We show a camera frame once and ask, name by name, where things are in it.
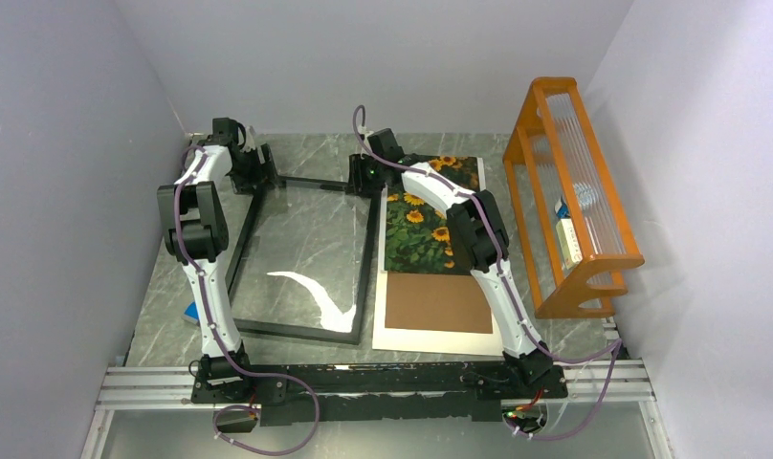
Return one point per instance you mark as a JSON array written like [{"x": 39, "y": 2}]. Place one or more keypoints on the orange wooden shelf rack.
[{"x": 553, "y": 153}]

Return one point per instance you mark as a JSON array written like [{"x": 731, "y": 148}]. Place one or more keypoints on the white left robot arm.
[{"x": 196, "y": 233}]

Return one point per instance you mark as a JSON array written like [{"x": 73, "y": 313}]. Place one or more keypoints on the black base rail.
[{"x": 287, "y": 394}]

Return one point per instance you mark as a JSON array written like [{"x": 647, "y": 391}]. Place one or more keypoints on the clear acrylic sheet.
[{"x": 303, "y": 262}]

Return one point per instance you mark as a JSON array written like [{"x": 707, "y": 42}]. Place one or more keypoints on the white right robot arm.
[{"x": 480, "y": 241}]

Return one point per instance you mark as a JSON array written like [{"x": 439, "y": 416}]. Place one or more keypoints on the blue small object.
[{"x": 190, "y": 314}]

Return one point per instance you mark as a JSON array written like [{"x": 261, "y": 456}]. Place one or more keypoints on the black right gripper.
[{"x": 358, "y": 184}]

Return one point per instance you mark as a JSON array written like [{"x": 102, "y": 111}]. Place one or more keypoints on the white mat backing board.
[{"x": 433, "y": 313}]

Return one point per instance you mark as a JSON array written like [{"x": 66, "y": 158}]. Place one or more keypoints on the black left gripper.
[{"x": 264, "y": 172}]

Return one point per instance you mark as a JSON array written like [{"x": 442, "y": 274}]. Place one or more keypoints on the sunflower photo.
[{"x": 416, "y": 237}]

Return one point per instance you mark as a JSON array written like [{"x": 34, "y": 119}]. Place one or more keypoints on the aluminium table rail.
[{"x": 610, "y": 411}]

